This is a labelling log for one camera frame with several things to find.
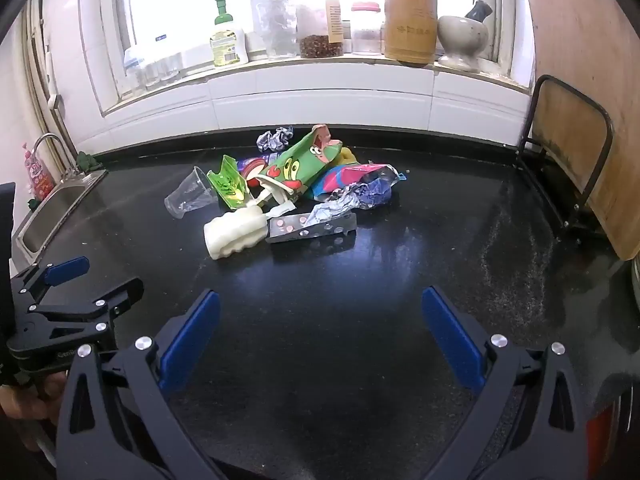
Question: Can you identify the large wooden cutting board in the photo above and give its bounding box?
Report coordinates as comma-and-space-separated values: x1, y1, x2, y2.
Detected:
517, 0, 640, 262

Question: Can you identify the small wooden cutting board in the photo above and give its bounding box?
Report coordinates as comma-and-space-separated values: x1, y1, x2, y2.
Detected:
530, 80, 612, 211

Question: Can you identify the black metal rack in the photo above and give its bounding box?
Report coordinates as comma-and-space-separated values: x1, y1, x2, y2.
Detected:
515, 74, 615, 238

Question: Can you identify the glass jar with spice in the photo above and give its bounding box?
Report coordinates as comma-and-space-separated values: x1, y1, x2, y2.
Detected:
294, 0, 346, 59

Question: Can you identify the clear plastic cup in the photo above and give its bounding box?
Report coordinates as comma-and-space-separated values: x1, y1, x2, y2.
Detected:
164, 165, 219, 220

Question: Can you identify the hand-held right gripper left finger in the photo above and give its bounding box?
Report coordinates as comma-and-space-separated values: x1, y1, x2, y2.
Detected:
55, 289, 261, 480

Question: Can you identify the person's left hand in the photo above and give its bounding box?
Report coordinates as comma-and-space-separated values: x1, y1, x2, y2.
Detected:
0, 374, 68, 456

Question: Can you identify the crumpled silver foil wrapper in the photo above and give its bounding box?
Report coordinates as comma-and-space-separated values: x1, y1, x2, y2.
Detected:
305, 182, 393, 226

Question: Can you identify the green cartoon snack bag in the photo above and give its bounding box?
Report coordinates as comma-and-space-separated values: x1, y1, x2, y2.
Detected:
256, 125, 344, 197

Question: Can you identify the pink detergent bottle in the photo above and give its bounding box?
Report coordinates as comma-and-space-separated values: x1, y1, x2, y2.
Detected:
21, 142, 56, 203

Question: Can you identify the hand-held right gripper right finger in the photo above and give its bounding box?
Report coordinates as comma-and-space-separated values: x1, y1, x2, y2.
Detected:
421, 286, 589, 480

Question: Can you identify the silver blister pill pack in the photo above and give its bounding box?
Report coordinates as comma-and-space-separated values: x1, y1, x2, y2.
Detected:
265, 211, 359, 245

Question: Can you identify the plastic jar pink lid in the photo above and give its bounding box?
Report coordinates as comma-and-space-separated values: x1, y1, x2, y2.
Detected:
350, 2, 385, 56

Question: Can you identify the chrome faucet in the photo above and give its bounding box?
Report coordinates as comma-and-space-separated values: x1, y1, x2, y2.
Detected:
32, 132, 81, 176

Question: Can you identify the red white round wrapper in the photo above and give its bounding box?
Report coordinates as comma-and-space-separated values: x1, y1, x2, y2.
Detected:
238, 157, 273, 188

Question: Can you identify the clear glass tumbler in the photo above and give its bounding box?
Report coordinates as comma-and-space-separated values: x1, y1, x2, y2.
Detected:
256, 0, 300, 60

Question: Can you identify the stainless steel sink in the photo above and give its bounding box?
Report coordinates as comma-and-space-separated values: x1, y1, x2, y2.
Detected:
11, 169, 109, 266

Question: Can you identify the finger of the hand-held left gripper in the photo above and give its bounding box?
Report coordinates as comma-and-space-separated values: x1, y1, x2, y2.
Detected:
10, 256, 91, 311
27, 278, 145, 335

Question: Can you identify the stone mortar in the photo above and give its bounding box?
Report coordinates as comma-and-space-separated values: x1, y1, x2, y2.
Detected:
437, 15, 490, 72

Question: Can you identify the green medicine carton box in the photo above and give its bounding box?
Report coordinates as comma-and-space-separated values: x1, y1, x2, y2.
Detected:
206, 154, 251, 211

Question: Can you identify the white plastic handle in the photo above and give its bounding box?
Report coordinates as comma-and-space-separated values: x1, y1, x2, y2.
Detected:
248, 180, 303, 220

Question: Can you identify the dark stone pestle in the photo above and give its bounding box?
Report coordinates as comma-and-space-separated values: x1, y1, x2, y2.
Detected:
465, 0, 494, 22

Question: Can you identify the green cap soap bottle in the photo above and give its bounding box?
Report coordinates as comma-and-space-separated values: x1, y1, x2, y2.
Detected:
210, 0, 249, 67

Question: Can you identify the colourful foil snack bag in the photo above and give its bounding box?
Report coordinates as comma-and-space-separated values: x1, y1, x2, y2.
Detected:
309, 161, 401, 202

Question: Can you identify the wall pipe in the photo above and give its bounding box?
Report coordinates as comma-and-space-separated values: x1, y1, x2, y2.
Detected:
30, 0, 66, 126

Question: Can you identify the bamboo utensil holder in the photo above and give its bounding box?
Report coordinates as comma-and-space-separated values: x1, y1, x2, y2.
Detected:
383, 0, 439, 66

